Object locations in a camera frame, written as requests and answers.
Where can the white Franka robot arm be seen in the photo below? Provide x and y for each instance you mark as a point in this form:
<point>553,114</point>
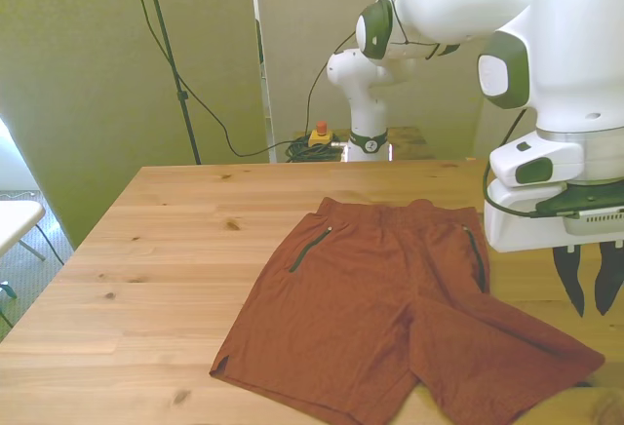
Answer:
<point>448,1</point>

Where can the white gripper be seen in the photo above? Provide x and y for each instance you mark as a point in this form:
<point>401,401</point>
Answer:
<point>517,230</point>

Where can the rust orange shorts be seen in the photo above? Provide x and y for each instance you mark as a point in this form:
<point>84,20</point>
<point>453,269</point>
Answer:
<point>365,308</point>

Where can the white vertical panel edge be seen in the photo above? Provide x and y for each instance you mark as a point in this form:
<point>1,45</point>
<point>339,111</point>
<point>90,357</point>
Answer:
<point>263,79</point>

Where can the yellow emergency stop button box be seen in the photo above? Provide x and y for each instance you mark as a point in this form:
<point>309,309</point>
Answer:
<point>320,136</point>

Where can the black tripod stand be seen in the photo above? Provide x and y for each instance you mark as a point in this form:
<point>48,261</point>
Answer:
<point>168,54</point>

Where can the white folding table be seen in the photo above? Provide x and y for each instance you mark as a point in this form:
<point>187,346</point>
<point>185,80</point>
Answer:
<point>17,222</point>

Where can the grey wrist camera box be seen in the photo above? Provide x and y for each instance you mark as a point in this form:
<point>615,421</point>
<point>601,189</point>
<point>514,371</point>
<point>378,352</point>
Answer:
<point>595,220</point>

